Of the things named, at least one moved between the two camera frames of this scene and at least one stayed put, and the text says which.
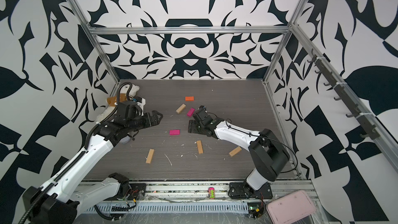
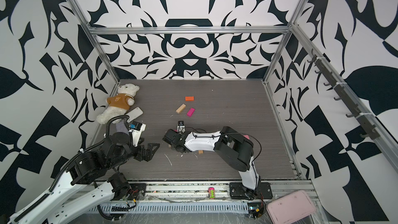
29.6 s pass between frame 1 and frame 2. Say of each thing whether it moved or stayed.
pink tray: stayed
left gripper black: moved
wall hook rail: stayed
